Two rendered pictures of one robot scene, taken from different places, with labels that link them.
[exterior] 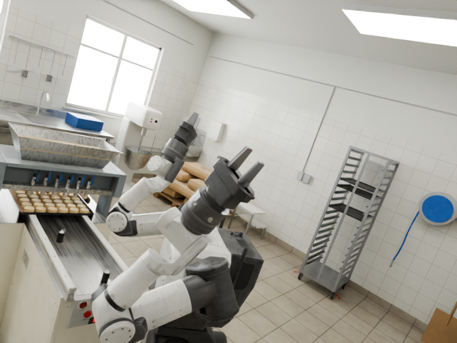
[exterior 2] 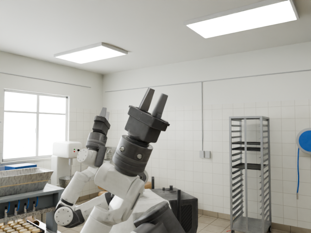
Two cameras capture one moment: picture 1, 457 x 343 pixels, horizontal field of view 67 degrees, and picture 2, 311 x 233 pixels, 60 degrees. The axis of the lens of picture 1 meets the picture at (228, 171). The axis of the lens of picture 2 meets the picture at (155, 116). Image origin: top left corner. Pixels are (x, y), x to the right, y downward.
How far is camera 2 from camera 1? 0.18 m
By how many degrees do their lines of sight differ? 13
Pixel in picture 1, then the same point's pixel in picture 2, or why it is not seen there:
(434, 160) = (292, 107)
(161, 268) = (110, 216)
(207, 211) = (134, 149)
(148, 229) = not seen: hidden behind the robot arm
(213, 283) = (161, 223)
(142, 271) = (94, 226)
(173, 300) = not seen: outside the picture
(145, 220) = (88, 206)
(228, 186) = (145, 121)
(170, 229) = (108, 180)
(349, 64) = (206, 63)
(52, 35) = not seen: outside the picture
